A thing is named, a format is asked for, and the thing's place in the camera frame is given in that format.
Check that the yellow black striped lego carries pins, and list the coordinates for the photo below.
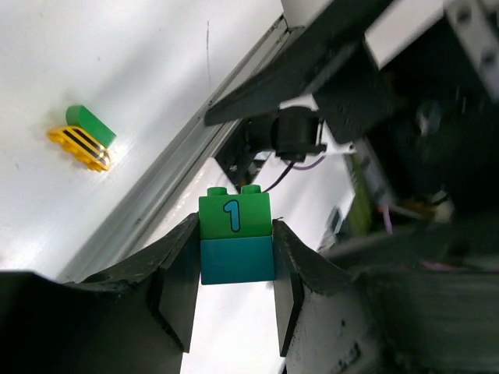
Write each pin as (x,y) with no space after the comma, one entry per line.
(85,148)

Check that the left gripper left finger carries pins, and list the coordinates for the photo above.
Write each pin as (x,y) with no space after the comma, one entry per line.
(133,317)

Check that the aluminium rail frame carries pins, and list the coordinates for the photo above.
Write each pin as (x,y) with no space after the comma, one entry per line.
(130,226)

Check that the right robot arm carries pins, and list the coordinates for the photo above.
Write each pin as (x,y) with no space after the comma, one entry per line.
(430,116)

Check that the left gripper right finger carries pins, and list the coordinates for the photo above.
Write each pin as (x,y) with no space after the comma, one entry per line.
(421,300)

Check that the green curved lego piece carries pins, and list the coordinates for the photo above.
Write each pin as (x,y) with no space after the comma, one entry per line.
(79,115)

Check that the teal green number lego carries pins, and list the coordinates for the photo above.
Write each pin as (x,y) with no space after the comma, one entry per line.
(236,244)

